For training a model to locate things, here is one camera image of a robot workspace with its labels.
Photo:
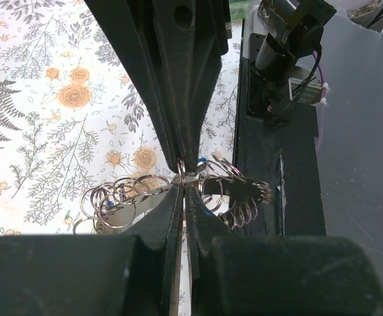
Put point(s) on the floral patterned table mat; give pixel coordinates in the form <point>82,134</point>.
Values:
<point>70,120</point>

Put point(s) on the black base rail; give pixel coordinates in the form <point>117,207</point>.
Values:
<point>282,155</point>

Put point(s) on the blue-capped key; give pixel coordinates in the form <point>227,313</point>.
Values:
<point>201,165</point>

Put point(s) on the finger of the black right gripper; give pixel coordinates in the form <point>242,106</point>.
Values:
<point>191,38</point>
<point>131,29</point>

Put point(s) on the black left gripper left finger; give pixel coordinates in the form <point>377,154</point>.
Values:
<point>136,272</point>

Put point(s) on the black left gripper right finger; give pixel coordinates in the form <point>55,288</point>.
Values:
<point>237,275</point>

